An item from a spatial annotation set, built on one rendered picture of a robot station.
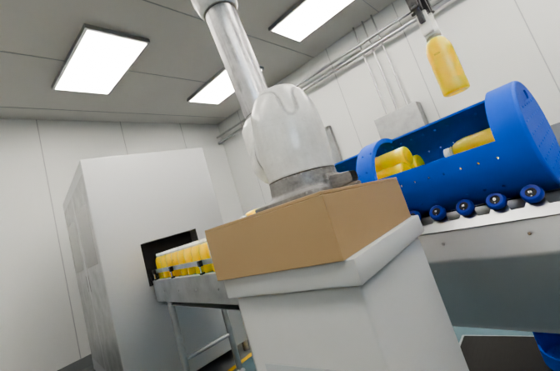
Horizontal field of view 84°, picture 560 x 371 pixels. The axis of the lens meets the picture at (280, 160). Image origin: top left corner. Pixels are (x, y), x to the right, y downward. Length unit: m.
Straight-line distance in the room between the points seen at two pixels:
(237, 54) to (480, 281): 0.91
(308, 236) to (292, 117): 0.26
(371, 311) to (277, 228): 0.19
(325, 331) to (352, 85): 4.63
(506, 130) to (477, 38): 3.80
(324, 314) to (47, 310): 4.67
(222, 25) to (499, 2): 4.02
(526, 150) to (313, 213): 0.54
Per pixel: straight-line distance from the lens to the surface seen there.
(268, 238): 0.56
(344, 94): 5.09
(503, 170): 0.90
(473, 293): 1.04
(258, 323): 0.69
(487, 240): 0.95
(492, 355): 2.04
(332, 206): 0.49
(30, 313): 5.06
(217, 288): 1.84
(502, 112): 0.90
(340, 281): 0.51
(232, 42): 1.00
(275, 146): 0.65
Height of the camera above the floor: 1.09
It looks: 9 degrees up
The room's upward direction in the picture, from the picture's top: 18 degrees counter-clockwise
